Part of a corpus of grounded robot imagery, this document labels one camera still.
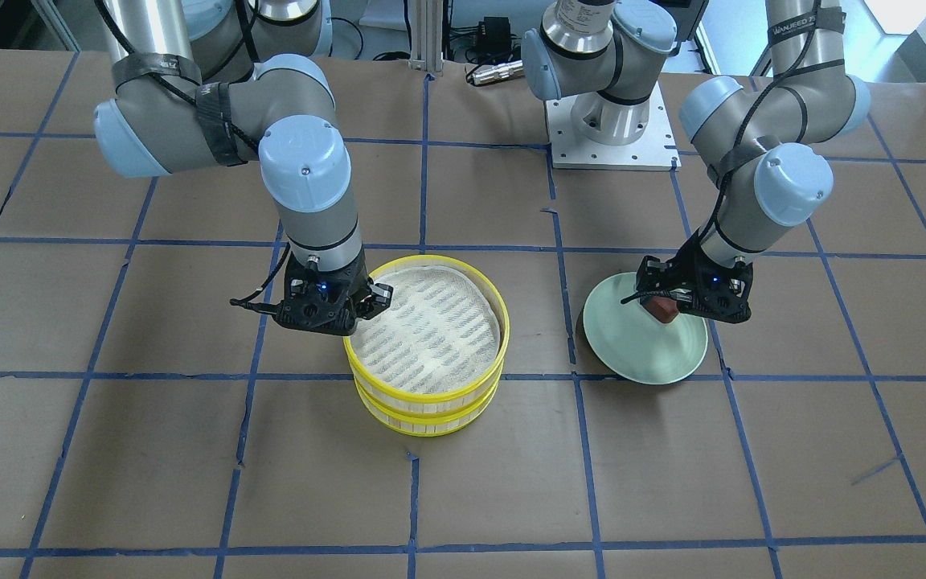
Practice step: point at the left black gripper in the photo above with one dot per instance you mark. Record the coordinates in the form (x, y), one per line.
(651, 273)

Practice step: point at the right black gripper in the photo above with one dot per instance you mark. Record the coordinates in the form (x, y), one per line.
(376, 297)

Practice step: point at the brown bun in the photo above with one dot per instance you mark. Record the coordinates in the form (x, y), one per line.
(662, 310)

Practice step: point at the yellow steamer basket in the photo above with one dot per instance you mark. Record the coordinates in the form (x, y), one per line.
(441, 343)
(426, 424)

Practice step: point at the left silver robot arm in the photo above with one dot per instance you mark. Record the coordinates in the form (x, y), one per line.
(757, 146)

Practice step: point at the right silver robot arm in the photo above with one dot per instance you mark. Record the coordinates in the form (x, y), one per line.
(165, 118)

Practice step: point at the light green plate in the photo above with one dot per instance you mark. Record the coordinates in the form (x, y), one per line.
(634, 344)

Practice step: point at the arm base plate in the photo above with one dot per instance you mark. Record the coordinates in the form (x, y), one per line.
(588, 132)

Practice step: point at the aluminium frame post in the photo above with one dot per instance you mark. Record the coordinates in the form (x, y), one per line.
(426, 28)

